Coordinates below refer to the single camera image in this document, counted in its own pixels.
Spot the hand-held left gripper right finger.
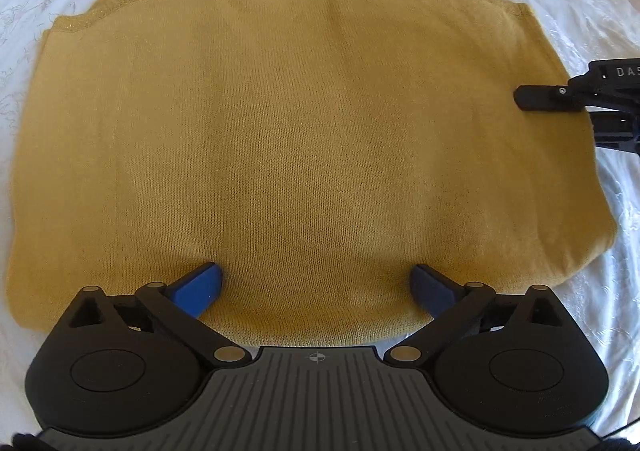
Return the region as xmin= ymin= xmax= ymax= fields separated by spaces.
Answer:
xmin=384 ymin=263 xmax=572 ymax=366

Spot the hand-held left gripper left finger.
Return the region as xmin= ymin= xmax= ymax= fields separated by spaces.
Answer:
xmin=64 ymin=262 xmax=253 ymax=366

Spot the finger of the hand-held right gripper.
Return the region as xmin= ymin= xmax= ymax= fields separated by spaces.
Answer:
xmin=515 ymin=81 xmax=587 ymax=112

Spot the yellow knit sweater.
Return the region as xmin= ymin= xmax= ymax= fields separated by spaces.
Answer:
xmin=5 ymin=0 xmax=618 ymax=348

